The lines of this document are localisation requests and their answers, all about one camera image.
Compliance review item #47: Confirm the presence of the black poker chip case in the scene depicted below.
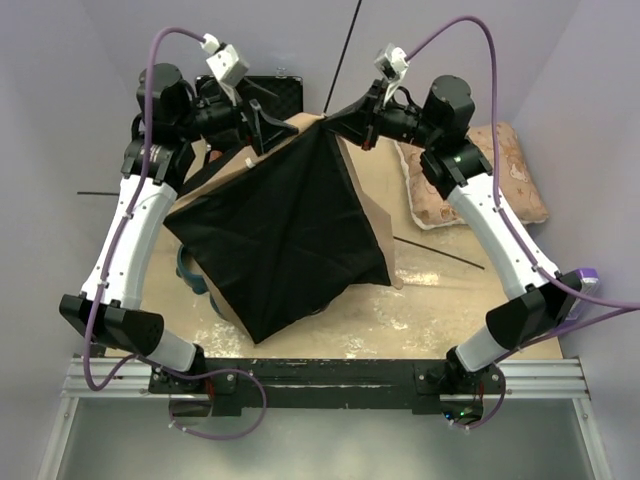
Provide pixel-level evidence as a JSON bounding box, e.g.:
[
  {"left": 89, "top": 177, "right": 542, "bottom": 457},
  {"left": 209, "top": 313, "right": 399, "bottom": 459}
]
[{"left": 195, "top": 74, "right": 304, "bottom": 121}]

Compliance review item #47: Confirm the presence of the purple box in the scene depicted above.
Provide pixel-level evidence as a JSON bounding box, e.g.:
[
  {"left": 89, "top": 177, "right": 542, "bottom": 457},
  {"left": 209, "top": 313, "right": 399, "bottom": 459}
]
[{"left": 565, "top": 267, "right": 600, "bottom": 324}]

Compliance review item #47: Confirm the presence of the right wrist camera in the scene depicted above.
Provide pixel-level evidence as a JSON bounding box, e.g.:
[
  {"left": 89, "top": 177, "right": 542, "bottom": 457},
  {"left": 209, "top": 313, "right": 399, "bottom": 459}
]
[{"left": 374, "top": 43, "right": 409, "bottom": 82}]

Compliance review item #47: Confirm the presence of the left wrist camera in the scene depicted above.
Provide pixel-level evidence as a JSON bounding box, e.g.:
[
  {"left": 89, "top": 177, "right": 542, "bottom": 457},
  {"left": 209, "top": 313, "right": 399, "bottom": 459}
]
[{"left": 201, "top": 34, "right": 249, "bottom": 87}]

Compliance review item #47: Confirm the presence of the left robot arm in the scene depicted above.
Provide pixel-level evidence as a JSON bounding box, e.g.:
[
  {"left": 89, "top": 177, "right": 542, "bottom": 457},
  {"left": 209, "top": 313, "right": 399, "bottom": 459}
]
[{"left": 59, "top": 63, "right": 298, "bottom": 392}]

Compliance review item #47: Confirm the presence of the beige and black pet tent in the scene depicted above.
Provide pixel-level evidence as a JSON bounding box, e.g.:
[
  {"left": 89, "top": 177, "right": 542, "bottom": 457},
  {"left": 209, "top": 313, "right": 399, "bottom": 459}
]
[{"left": 165, "top": 113, "right": 401, "bottom": 343}]

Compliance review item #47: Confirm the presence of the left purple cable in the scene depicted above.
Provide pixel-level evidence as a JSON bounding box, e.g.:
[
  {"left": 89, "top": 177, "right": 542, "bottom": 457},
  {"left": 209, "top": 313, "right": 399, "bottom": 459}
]
[{"left": 82, "top": 26, "right": 211, "bottom": 391}]

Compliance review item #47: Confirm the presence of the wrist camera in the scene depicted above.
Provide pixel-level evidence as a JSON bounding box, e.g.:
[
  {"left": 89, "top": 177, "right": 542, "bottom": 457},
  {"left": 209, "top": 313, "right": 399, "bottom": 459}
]
[
  {"left": 201, "top": 34, "right": 249, "bottom": 87},
  {"left": 374, "top": 43, "right": 409, "bottom": 82}
]

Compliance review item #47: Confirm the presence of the beige patterned pet cushion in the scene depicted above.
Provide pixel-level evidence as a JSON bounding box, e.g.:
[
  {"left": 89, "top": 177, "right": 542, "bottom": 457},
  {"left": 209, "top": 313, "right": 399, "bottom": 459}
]
[{"left": 395, "top": 122, "right": 549, "bottom": 230}]

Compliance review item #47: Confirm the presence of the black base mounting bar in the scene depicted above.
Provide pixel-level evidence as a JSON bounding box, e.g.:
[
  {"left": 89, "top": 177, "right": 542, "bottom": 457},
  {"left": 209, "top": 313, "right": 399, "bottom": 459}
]
[{"left": 149, "top": 358, "right": 506, "bottom": 419}]

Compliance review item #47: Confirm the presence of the purple cable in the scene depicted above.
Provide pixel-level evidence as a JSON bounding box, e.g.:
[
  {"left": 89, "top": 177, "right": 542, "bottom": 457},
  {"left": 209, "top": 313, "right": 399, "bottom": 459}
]
[
  {"left": 405, "top": 14, "right": 640, "bottom": 351},
  {"left": 82, "top": 26, "right": 211, "bottom": 391}
]

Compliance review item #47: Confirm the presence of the teal double pet bowl stand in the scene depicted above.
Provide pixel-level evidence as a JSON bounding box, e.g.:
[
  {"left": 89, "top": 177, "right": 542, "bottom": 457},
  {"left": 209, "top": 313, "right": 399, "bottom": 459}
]
[{"left": 175, "top": 245, "right": 223, "bottom": 318}]

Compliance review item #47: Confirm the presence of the aluminium frame rail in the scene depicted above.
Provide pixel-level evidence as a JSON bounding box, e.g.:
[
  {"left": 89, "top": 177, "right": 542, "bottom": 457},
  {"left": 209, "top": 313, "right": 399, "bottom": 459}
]
[{"left": 60, "top": 358, "right": 590, "bottom": 400}]

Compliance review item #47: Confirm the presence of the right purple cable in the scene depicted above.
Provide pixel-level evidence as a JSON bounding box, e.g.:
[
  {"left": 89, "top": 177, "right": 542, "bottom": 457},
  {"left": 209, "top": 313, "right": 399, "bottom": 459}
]
[{"left": 405, "top": 14, "right": 640, "bottom": 351}]

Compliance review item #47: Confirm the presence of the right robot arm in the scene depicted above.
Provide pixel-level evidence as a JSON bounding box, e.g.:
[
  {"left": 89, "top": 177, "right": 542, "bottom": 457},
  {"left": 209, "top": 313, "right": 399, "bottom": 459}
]
[{"left": 324, "top": 75, "right": 581, "bottom": 393}]

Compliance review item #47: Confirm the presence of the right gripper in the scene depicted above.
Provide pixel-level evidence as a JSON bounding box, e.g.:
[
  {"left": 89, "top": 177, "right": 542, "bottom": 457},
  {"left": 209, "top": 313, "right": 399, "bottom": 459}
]
[{"left": 324, "top": 78, "right": 441, "bottom": 152}]

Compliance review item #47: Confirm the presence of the black tent pole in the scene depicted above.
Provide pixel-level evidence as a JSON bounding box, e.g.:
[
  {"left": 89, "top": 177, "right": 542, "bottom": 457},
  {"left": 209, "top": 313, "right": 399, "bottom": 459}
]
[
  {"left": 393, "top": 236, "right": 486, "bottom": 270},
  {"left": 322, "top": 0, "right": 363, "bottom": 115}
]

